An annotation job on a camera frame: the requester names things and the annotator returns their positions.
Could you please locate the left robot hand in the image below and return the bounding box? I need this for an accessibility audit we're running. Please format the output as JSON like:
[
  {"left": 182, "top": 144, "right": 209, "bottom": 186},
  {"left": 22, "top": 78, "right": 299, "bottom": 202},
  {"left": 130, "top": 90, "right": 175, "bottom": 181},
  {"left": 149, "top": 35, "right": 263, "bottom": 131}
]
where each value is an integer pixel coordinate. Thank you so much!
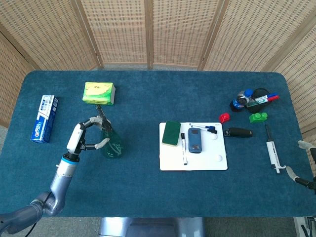
[{"left": 64, "top": 116, "right": 111, "bottom": 160}]

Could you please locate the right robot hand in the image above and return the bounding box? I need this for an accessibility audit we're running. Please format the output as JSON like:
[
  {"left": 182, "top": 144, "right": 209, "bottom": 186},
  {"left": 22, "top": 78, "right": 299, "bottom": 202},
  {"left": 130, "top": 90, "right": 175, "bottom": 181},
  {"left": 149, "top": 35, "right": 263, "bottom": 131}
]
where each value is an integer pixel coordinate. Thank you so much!
[{"left": 285, "top": 140, "right": 316, "bottom": 190}]

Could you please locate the green transparent spray bottle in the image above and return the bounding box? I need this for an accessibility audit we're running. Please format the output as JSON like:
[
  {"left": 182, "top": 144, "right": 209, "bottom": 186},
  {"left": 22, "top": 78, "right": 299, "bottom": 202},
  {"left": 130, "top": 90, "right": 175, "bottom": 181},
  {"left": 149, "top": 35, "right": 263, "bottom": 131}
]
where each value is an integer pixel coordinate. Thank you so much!
[{"left": 95, "top": 105, "right": 124, "bottom": 159}]

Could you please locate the pepsi cola bottle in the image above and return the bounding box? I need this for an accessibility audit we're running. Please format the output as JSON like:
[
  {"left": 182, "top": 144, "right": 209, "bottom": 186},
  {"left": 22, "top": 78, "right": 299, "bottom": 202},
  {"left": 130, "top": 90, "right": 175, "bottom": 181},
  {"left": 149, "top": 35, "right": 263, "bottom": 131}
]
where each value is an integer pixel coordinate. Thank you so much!
[{"left": 229, "top": 89, "right": 254, "bottom": 113}]

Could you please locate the blue toothpaste box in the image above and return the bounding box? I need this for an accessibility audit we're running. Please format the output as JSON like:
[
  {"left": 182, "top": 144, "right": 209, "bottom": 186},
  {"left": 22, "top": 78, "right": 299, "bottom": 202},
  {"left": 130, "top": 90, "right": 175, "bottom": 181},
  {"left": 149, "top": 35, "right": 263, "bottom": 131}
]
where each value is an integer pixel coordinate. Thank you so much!
[{"left": 30, "top": 95, "right": 59, "bottom": 143}]

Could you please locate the white pipette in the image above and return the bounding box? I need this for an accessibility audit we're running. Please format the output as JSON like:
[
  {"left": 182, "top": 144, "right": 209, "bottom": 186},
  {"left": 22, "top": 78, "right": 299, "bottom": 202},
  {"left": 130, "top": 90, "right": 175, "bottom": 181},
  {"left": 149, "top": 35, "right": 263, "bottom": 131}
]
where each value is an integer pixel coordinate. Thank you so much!
[{"left": 265, "top": 124, "right": 287, "bottom": 174}]

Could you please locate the green yellow tissue pack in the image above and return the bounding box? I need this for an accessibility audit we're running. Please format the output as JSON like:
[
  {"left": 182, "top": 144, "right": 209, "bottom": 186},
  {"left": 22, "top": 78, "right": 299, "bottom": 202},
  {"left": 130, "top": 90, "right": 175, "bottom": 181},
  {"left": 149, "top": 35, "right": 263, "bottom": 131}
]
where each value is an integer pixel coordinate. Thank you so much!
[{"left": 82, "top": 81, "right": 117, "bottom": 106}]

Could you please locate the blue table cloth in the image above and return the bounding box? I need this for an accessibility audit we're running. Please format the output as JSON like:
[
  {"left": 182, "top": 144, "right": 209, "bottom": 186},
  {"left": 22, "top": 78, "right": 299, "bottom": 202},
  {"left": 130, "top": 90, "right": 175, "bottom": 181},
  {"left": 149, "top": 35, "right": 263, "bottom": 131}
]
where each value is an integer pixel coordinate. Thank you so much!
[{"left": 0, "top": 70, "right": 316, "bottom": 218}]

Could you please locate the green toy block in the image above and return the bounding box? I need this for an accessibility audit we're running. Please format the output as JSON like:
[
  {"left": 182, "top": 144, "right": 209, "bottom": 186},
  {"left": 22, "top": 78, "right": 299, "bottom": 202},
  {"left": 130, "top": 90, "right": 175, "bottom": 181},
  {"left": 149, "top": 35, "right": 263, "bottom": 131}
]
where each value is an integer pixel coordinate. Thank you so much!
[{"left": 248, "top": 112, "right": 269, "bottom": 123}]

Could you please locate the black tape roll with markers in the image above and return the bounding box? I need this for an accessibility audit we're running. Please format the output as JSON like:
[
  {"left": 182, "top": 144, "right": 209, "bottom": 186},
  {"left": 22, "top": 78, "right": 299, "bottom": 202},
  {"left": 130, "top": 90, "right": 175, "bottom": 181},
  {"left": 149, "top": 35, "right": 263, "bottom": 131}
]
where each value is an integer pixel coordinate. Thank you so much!
[{"left": 246, "top": 88, "right": 271, "bottom": 113}]

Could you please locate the red marker in holder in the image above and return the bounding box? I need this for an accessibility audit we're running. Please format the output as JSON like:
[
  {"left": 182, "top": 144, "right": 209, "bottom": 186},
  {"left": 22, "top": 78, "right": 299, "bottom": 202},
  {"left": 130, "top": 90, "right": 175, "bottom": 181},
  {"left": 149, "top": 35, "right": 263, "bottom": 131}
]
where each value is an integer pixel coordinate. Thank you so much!
[{"left": 256, "top": 95, "right": 281, "bottom": 104}]

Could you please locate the green yellow scouring sponge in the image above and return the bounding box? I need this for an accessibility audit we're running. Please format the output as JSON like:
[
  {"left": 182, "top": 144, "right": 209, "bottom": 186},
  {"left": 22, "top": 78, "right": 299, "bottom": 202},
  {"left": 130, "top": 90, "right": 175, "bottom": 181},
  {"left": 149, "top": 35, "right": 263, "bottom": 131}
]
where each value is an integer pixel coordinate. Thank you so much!
[{"left": 161, "top": 120, "right": 182, "bottom": 147}]

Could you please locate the blue marker in holder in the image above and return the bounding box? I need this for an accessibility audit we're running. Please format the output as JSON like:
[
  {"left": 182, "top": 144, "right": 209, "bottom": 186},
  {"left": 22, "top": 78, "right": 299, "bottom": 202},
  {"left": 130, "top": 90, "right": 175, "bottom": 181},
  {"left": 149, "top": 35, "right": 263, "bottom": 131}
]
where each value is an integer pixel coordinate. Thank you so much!
[{"left": 254, "top": 92, "right": 279, "bottom": 103}]

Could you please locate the white magnetic whiteboard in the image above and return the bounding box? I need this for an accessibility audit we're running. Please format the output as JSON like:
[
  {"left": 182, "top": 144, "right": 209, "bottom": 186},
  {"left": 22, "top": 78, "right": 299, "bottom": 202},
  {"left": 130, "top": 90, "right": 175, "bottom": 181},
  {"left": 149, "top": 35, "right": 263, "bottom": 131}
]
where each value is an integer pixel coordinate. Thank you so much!
[{"left": 159, "top": 121, "right": 228, "bottom": 171}]

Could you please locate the black capped whiteboard marker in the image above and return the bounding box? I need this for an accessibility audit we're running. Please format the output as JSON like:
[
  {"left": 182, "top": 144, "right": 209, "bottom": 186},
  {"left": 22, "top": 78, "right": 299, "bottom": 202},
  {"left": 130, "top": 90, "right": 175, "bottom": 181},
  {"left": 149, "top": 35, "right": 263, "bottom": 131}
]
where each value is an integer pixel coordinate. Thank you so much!
[{"left": 180, "top": 133, "right": 189, "bottom": 165}]

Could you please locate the blue capped whiteboard marker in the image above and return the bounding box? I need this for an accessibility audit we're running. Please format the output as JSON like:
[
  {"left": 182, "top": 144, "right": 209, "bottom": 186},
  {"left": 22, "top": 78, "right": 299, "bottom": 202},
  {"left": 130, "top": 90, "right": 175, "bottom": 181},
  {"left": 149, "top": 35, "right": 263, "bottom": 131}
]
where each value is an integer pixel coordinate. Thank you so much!
[{"left": 189, "top": 122, "right": 214, "bottom": 131}]

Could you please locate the grey robot torso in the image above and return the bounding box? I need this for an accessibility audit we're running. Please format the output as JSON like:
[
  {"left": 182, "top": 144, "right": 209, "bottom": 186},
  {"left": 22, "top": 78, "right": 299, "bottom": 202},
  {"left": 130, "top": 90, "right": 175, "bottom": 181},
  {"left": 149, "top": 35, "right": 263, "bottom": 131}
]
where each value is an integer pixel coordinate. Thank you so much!
[{"left": 98, "top": 217, "right": 205, "bottom": 237}]

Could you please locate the woven bamboo folding screen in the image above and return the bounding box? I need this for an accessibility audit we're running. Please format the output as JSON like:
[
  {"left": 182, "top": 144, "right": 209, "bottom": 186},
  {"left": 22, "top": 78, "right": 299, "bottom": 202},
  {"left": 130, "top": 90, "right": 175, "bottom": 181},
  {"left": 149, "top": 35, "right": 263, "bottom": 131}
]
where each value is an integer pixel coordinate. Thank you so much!
[{"left": 0, "top": 0, "right": 316, "bottom": 178}]

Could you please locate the blue whiteboard eraser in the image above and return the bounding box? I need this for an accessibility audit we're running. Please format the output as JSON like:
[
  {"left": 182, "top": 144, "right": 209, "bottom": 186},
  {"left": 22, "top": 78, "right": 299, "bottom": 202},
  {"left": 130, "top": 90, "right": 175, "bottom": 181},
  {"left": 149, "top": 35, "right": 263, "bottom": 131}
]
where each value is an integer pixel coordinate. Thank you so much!
[{"left": 187, "top": 127, "right": 204, "bottom": 154}]

